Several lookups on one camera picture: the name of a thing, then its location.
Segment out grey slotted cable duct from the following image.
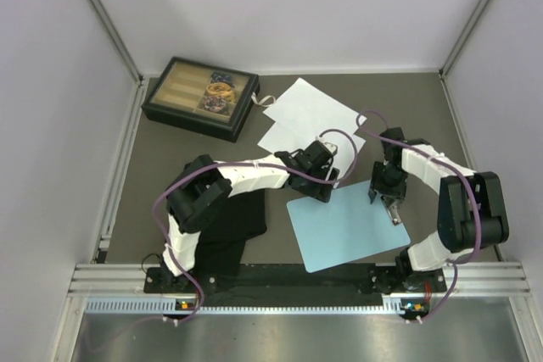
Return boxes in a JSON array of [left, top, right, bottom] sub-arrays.
[[85, 298, 426, 315]]

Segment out right aluminium corner post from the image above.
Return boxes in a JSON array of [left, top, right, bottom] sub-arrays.
[[439, 0, 492, 80]]

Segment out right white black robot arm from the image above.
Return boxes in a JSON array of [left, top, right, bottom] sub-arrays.
[[368, 127, 510, 291]]

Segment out black compartment display box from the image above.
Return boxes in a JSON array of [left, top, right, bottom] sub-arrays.
[[142, 57, 260, 142]]

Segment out blue black small items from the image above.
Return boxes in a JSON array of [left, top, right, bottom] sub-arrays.
[[210, 71, 233, 86]]

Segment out white paper sheet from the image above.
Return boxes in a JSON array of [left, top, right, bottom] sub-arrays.
[[264, 78, 357, 136], [257, 122, 366, 159]]

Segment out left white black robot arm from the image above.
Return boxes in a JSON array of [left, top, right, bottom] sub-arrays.
[[148, 138, 339, 292]]

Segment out dark mixed hair ties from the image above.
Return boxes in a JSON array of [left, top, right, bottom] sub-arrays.
[[202, 97, 228, 114]]

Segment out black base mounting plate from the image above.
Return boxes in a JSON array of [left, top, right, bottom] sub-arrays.
[[143, 263, 449, 295]]

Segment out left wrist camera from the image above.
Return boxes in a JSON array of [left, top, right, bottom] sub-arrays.
[[316, 136, 338, 158]]

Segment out white ribbon tab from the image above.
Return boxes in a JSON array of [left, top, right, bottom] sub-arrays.
[[251, 92, 277, 108]]

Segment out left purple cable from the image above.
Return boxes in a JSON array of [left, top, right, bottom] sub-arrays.
[[152, 129, 360, 323]]

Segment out aluminium corner post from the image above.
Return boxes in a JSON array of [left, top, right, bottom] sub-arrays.
[[439, 0, 492, 80], [87, 0, 143, 84]]

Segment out yellow rubber bands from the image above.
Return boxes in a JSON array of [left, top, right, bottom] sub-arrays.
[[206, 82, 236, 103]]

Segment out black cloth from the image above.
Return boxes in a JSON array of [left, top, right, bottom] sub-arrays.
[[181, 190, 267, 276]]

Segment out left aluminium corner post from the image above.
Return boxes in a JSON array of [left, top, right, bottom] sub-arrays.
[[87, 0, 143, 84]]

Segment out light blue clipboard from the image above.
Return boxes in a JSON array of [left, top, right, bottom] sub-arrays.
[[287, 181, 411, 273]]

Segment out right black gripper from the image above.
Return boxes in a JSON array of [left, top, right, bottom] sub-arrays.
[[369, 161, 408, 207]]

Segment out aluminium front frame rail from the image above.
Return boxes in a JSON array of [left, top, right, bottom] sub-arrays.
[[69, 262, 530, 298]]

